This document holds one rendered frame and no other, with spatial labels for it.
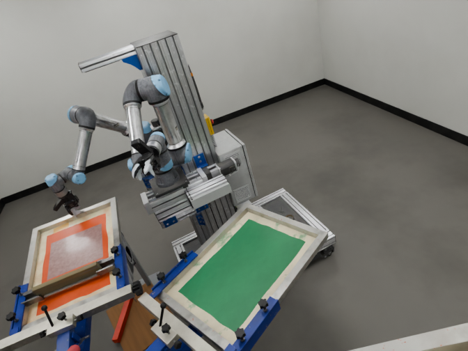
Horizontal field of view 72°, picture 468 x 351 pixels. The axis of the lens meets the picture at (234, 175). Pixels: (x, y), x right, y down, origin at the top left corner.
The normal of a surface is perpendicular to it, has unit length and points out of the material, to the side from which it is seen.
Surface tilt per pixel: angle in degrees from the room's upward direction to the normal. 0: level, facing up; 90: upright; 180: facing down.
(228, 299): 0
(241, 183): 90
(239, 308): 0
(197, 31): 90
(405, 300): 0
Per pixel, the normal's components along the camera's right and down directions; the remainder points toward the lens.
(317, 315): -0.24, -0.80
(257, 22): 0.32, 0.47
